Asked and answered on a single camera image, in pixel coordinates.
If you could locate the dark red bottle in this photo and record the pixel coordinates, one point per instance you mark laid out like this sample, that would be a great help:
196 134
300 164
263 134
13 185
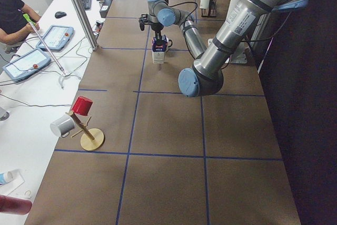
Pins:
11 205

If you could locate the seated person black shirt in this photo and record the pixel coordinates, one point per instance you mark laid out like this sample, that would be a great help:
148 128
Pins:
14 26

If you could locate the red metal cup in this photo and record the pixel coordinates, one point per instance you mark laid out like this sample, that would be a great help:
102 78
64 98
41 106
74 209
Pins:
82 106

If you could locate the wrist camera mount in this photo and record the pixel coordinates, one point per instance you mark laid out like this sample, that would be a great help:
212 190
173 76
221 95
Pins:
143 21

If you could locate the aluminium frame post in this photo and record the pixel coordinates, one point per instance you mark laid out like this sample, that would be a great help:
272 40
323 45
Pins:
85 23

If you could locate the wooden mug tree stand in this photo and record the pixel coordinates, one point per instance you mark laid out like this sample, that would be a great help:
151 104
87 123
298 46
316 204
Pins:
91 139

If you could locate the black wire mug rack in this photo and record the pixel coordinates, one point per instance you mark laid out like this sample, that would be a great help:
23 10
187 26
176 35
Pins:
211 11

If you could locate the white smiley face mug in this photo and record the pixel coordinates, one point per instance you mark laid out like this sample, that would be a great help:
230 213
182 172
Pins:
169 44

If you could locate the teach pendant tablet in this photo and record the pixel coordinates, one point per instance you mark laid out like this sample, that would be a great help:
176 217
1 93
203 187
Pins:
57 37
27 65

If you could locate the black computer mouse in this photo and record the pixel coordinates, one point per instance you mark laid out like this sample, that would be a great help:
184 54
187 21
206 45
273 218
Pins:
59 14

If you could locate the teach pendant tablet far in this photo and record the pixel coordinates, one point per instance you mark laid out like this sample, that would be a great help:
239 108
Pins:
57 37

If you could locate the teach pendant tablet near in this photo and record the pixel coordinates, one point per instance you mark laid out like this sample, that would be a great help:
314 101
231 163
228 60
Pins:
27 65

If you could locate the blue Pascual milk carton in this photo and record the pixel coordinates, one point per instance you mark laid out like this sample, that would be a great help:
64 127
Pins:
159 48

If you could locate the grey metal cup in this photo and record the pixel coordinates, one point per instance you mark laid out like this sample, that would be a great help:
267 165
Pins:
62 126

